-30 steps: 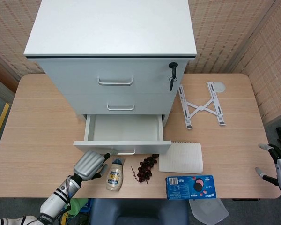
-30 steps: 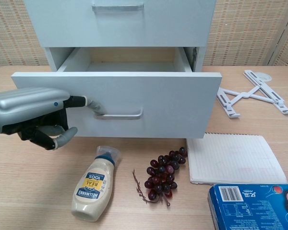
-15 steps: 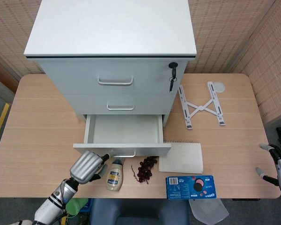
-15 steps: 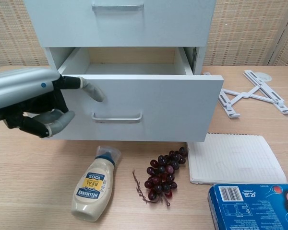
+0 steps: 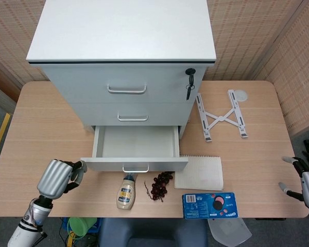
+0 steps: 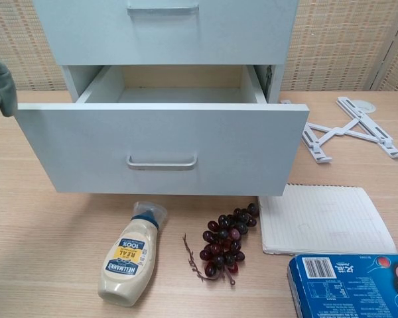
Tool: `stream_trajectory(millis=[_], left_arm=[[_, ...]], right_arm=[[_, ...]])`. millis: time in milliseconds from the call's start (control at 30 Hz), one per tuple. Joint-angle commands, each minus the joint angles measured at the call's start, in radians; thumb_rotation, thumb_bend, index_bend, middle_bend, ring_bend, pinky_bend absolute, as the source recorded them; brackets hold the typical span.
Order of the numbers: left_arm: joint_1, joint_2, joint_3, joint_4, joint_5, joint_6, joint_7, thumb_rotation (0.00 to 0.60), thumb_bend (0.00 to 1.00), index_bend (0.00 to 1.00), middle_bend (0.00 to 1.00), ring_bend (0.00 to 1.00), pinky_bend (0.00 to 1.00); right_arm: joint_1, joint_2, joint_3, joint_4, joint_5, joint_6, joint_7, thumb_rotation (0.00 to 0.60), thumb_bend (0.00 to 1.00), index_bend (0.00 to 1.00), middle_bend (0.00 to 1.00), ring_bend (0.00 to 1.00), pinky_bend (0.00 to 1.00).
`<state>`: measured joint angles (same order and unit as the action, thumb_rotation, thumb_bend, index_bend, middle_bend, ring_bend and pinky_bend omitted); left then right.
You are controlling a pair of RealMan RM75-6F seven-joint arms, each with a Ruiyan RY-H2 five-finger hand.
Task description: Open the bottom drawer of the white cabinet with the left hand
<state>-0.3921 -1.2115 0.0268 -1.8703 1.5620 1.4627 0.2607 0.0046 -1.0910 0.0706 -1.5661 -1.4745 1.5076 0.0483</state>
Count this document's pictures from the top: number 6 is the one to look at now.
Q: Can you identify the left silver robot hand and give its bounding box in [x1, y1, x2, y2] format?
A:
[0, 55, 18, 125]

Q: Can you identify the dark red grape bunch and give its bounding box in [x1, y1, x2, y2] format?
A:
[182, 202, 260, 288]

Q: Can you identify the white folding laptop stand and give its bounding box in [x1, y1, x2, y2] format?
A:
[279, 96, 398, 164]

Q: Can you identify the medium white cabinet drawer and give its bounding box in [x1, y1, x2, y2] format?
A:
[31, 0, 300, 66]

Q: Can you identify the round grey table grommet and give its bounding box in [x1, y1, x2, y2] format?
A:
[354, 100, 376, 113]

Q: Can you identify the large white cabinet drawer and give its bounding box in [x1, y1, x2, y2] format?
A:
[15, 64, 310, 196]

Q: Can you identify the beige partition frame post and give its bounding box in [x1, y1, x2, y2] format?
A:
[367, 0, 398, 92]

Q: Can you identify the Hellmann's mayonnaise squeeze bottle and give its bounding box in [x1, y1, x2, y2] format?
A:
[97, 201, 169, 308]

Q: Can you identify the blue Oreo cookie box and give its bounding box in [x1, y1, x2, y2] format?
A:
[287, 253, 398, 318]

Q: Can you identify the white spiral notebook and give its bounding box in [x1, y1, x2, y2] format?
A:
[257, 184, 398, 256]

